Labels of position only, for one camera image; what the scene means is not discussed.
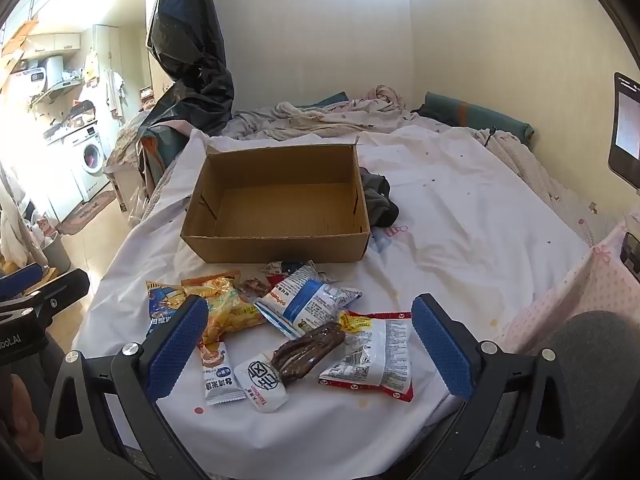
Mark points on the brown snack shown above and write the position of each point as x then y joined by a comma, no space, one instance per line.
305,355

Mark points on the small black device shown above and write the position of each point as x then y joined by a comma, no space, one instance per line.
631,255

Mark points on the yellow snack packet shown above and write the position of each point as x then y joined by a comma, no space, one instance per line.
225,300

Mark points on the person's grey trouser leg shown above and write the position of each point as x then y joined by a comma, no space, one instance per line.
595,350

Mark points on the white hanging towel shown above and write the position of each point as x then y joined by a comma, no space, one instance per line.
116,95

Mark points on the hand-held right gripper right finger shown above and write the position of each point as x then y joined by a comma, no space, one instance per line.
440,350

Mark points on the black tablet screen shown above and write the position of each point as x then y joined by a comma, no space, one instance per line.
627,125

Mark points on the black plastic bag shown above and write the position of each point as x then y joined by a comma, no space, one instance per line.
185,35

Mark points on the white washing machine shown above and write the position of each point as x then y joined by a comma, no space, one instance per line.
85,160

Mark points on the red and white snack packet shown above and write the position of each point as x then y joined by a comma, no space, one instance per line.
380,355

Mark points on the blue and white snack packet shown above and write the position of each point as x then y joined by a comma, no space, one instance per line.
305,305

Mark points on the person's left hand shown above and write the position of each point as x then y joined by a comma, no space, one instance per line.
25,410

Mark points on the brown cardboard box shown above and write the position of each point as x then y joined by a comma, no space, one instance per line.
280,210

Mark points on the white water heater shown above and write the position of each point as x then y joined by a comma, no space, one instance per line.
37,77

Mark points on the brown floor mat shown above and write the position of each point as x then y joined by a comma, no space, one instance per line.
85,215

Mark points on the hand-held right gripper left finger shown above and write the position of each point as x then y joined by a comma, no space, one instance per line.
177,350

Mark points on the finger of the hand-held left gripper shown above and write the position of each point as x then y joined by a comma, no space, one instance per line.
65,292
20,281

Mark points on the small white snack packet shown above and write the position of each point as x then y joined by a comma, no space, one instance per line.
220,375

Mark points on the teal and orange folded quilt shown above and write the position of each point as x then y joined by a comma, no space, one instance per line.
155,155

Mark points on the dark grey cloth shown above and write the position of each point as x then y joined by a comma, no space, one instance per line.
380,200

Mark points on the grey trash bin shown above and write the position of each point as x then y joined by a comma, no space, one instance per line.
57,255

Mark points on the pink dotted cloth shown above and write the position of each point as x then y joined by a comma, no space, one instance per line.
590,285

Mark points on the crumpled beige blanket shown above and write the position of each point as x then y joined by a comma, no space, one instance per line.
310,120

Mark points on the teal pillow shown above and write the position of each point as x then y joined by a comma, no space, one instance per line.
325,101

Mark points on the blue cartoon snack packet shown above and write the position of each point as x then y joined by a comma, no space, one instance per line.
162,302

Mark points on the beige textured blanket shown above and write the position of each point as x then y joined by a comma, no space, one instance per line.
540,170

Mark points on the green pillow with orange stripe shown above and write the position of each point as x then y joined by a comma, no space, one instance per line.
475,112

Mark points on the white printed bed sheet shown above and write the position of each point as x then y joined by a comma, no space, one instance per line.
475,235

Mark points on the white hanging garment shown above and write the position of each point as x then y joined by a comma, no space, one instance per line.
12,230

